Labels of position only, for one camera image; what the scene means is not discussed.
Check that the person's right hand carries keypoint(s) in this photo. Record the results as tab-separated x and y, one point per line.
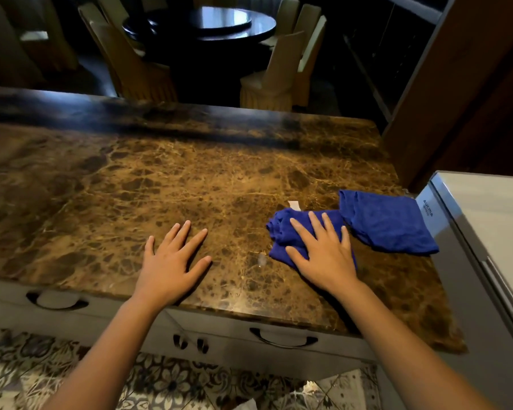
327	262

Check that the person's right thumb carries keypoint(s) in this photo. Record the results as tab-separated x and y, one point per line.
297	258

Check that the blue cloth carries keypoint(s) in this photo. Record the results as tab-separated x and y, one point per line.
284	230
384	221

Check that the folded blue cloth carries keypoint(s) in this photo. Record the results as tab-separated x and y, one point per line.
384	221

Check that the dark round dining table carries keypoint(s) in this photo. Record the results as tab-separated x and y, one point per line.
205	42

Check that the white drawer cabinet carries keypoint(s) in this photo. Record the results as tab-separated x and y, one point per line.
222	345

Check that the person's left thumb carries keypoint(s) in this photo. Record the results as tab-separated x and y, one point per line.
199	268

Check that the person's right little finger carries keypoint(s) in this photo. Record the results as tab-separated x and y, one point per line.
346	238

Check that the person's left forearm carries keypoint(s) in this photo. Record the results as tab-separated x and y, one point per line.
102	362

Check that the person's left middle finger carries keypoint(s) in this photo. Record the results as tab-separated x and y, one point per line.
181	235

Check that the person's left little finger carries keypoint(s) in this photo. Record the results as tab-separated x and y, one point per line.
149	246

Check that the white chest freezer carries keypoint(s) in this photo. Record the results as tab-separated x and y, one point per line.
466	294

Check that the person's right forearm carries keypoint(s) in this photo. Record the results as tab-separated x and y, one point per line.
402	350

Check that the dark glass sideboard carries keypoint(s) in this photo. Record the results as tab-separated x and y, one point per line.
384	55

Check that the brown wooden door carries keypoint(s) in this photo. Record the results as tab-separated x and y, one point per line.
466	89

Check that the beige dining chair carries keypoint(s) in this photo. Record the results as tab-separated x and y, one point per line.
286	16
310	63
306	21
89	14
273	76
132	68
113	10

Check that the person's left hand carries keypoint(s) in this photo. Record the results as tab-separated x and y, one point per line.
164	277

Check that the person's right middle finger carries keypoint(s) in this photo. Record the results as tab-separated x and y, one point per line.
318	226

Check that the dark round turntable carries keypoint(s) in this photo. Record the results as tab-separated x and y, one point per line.
222	19

